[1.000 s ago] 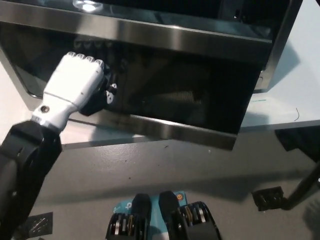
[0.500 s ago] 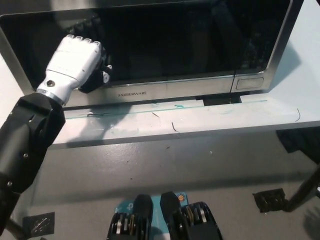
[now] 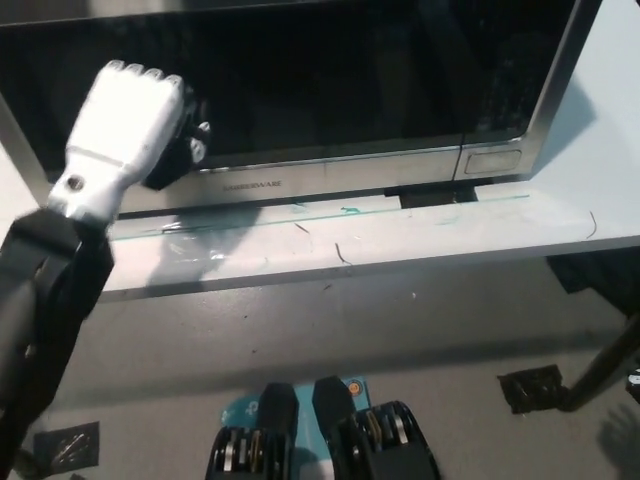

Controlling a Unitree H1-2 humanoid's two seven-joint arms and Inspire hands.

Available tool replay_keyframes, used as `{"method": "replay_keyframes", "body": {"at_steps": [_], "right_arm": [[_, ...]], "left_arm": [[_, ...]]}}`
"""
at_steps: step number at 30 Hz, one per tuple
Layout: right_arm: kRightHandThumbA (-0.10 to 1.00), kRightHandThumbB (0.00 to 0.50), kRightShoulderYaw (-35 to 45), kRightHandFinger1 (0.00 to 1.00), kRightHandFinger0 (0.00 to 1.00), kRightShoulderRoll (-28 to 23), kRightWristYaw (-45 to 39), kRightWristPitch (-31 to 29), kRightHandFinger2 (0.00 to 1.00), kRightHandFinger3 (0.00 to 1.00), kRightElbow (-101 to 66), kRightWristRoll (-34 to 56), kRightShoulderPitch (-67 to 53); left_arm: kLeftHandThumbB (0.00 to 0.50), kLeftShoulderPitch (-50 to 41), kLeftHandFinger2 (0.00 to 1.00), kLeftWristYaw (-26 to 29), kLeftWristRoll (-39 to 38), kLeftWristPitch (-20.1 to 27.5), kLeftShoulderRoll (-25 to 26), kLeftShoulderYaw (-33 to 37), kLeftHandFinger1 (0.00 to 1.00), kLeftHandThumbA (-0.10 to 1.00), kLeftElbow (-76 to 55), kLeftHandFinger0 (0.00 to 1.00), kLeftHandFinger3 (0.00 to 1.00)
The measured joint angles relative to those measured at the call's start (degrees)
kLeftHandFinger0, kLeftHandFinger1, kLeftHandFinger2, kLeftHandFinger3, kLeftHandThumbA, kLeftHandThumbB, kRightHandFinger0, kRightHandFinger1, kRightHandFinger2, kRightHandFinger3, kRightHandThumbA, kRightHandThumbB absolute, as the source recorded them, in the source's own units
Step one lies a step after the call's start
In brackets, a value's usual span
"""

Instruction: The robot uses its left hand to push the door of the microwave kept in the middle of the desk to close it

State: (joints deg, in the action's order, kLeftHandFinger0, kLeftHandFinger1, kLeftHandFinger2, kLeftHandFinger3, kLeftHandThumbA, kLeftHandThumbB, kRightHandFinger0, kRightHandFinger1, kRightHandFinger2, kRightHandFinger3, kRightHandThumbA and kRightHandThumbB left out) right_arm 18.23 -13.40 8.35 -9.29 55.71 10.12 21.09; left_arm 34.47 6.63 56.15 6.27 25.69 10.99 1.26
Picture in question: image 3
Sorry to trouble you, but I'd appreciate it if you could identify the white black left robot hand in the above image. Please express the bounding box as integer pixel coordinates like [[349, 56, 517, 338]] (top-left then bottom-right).
[[47, 59, 214, 225]]

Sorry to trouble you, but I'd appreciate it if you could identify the black desk tape patch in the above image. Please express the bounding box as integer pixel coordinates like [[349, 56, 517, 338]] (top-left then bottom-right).
[[383, 185, 477, 209]]

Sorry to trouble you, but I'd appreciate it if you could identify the stainless steel microwave body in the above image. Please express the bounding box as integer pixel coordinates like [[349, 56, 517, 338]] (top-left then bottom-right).
[[0, 0, 604, 222]]

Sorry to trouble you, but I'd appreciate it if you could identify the black floor tape patch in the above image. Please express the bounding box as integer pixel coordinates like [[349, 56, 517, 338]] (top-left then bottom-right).
[[496, 364, 567, 417], [33, 421, 101, 470]]

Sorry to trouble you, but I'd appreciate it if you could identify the thin teal tape line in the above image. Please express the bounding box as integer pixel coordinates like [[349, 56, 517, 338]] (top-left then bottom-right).
[[112, 194, 532, 242]]

